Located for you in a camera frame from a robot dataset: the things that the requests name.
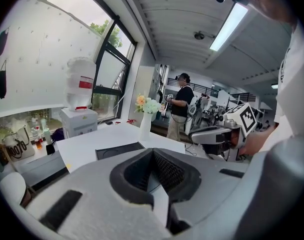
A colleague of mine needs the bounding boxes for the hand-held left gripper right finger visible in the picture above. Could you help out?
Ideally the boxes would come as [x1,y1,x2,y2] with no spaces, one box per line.
[153,147,250,235]

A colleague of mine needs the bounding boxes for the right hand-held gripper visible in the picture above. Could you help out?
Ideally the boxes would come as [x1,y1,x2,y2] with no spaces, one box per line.
[188,102,257,162]

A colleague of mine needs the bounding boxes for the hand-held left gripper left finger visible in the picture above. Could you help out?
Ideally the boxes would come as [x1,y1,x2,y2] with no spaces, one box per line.
[26,147,173,240]

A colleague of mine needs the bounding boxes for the black tray box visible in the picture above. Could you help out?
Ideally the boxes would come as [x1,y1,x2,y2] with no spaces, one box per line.
[95,141,146,161]

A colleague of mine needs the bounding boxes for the person's right forearm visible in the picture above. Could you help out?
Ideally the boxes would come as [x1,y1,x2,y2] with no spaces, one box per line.
[241,123,280,158]

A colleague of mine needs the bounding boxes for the white square table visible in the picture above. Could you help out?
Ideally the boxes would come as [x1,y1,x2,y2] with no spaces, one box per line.
[56,122,186,174]

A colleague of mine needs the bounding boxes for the white low cabinet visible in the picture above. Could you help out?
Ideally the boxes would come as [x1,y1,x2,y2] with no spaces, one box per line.
[13,143,69,188]

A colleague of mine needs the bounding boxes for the dark fabric bag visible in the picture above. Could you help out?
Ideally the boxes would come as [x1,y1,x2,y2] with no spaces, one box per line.
[51,127,65,141]

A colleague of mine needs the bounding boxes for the white water dispenser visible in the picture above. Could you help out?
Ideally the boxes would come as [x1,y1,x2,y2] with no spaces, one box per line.
[60,107,98,139]

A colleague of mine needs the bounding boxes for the white vase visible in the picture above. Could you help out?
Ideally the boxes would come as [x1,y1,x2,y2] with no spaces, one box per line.
[139,111,153,142]

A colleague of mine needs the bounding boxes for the pastel flower bouquet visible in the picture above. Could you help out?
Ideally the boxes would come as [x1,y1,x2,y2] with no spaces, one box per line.
[134,93,162,115]

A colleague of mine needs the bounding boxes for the pale green cup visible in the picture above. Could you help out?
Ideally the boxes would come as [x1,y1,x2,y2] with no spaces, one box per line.
[43,126,53,145]

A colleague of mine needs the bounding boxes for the wooden chair white cushion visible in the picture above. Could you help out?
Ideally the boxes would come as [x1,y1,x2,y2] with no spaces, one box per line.
[0,171,33,209]

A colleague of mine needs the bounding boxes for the beige tote bag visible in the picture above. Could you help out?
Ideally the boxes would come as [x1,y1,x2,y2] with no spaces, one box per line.
[3,126,35,163]

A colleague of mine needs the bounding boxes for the person's white shirt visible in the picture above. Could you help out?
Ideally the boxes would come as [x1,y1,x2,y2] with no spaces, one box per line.
[251,21,304,155]

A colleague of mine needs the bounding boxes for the clear water bottle red label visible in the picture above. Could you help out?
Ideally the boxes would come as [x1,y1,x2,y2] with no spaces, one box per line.
[64,56,97,111]

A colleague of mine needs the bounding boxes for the long ceiling light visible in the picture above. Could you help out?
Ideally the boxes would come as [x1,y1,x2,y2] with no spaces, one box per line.
[209,2,249,52]

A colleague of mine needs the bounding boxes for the white pegboard panel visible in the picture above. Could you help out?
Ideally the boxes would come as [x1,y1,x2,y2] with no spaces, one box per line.
[0,0,104,115]

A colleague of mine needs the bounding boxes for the black cap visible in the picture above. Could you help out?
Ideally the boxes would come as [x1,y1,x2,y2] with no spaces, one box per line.
[0,60,8,100]

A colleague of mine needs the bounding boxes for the black window frame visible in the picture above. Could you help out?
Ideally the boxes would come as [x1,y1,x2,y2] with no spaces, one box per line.
[74,0,139,125]

